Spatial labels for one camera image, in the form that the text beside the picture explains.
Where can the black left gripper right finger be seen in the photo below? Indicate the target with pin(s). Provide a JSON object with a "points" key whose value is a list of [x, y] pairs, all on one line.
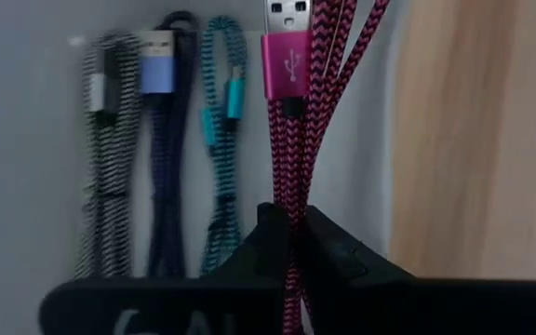
{"points": [[338, 256]]}

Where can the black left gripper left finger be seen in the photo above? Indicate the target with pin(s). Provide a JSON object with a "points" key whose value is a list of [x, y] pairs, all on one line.
{"points": [[270, 246]]}

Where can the white plastic tray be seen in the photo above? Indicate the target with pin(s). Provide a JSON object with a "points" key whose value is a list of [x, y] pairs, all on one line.
{"points": [[352, 149]]}

